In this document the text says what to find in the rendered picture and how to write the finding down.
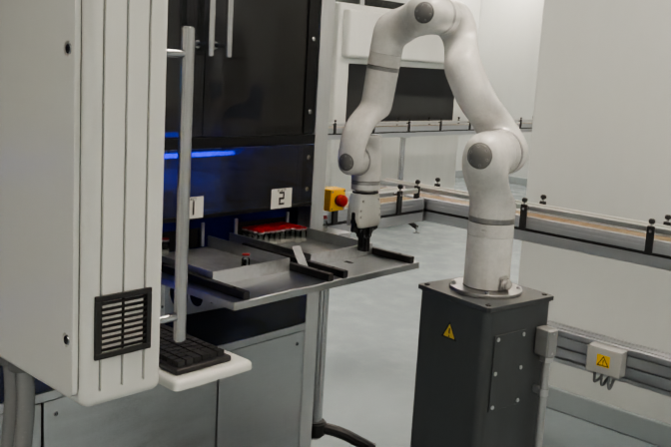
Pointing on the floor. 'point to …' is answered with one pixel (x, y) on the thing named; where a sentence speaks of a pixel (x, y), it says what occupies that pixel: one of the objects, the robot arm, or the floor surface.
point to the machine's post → (312, 217)
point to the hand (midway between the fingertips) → (363, 243)
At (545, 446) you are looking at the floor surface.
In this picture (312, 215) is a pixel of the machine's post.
